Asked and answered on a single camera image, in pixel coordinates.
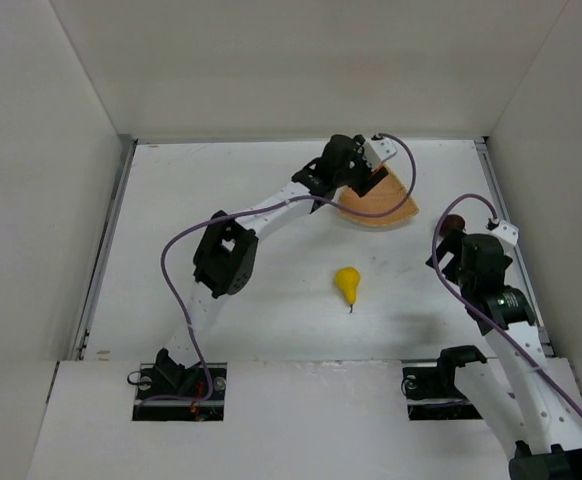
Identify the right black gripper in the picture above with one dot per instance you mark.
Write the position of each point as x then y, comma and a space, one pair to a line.
447, 245

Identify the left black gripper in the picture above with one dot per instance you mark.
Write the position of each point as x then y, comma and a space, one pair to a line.
371, 179

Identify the fake yellow pear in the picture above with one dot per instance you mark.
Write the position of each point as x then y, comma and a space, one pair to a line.
347, 281

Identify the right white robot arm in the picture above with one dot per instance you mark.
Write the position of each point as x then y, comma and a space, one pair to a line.
535, 421

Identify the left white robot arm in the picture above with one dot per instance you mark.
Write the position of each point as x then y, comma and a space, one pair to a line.
225, 256

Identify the woven triangular fruit bowl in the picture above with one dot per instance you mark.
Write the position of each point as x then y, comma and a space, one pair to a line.
388, 193

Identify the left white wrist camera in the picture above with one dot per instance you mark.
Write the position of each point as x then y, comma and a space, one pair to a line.
378, 151

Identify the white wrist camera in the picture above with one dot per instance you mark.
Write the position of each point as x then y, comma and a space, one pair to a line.
505, 232
378, 151

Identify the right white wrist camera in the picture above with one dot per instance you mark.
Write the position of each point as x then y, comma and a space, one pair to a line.
505, 232

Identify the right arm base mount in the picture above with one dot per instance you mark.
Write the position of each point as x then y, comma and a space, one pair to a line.
430, 399

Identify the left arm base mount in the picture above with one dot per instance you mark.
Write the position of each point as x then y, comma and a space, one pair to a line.
156, 400

